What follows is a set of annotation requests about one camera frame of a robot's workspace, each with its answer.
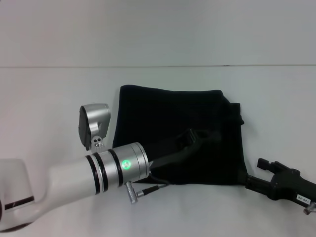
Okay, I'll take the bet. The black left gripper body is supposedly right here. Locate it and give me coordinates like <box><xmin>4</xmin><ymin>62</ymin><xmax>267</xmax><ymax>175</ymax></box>
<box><xmin>148</xmin><ymin>139</ymin><xmax>205</xmax><ymax>174</ymax></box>

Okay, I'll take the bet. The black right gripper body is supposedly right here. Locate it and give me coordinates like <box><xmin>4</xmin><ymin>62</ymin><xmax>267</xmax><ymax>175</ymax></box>
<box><xmin>268</xmin><ymin>167</ymin><xmax>316</xmax><ymax>206</ymax></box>

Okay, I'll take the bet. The black shirt with FREE print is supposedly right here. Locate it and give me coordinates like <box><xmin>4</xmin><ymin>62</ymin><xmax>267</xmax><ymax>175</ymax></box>
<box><xmin>112</xmin><ymin>84</ymin><xmax>248</xmax><ymax>186</ymax></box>

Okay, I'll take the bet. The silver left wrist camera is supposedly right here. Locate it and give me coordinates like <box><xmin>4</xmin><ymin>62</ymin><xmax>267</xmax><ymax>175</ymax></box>
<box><xmin>77</xmin><ymin>103</ymin><xmax>111</xmax><ymax>156</ymax></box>

